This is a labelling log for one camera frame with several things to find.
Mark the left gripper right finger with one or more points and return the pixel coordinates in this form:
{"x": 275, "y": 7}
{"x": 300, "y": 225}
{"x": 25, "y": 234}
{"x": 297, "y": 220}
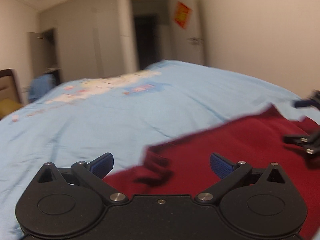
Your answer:
{"x": 243, "y": 184}

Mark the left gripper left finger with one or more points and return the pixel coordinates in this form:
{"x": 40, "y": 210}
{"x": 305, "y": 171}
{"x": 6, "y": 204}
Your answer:
{"x": 80, "y": 184}

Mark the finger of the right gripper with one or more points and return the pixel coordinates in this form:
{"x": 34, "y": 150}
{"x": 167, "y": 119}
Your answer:
{"x": 312, "y": 101}
{"x": 309, "y": 143}

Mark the dark red knit shirt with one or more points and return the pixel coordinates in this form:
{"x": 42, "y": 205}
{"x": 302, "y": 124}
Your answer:
{"x": 182, "y": 166}

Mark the blue clothes pile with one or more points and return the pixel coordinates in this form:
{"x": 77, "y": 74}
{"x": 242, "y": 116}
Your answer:
{"x": 40, "y": 86}

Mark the white bedroom door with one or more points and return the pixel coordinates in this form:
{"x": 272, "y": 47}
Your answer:
{"x": 184, "y": 51}

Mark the light blue cartoon bedspread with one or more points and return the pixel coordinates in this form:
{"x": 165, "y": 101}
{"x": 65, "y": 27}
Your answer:
{"x": 83, "y": 119}

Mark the olive green pillow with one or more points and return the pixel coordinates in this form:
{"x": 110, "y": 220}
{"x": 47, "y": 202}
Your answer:
{"x": 8, "y": 106}

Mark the brown padded headboard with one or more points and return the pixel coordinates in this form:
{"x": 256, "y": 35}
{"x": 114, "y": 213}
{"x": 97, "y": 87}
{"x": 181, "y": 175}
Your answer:
{"x": 9, "y": 88}

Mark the grey built-in wardrobe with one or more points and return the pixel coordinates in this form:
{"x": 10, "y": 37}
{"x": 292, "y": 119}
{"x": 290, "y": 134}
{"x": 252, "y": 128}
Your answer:
{"x": 90, "y": 38}

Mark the open wardrobe door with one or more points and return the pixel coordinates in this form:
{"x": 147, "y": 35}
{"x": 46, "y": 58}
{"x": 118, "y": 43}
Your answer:
{"x": 40, "y": 53}

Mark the red fu door decoration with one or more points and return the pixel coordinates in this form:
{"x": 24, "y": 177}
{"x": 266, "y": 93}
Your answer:
{"x": 182, "y": 14}

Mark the metal door handle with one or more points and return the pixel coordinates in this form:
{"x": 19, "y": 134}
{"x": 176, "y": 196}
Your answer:
{"x": 195, "y": 41}

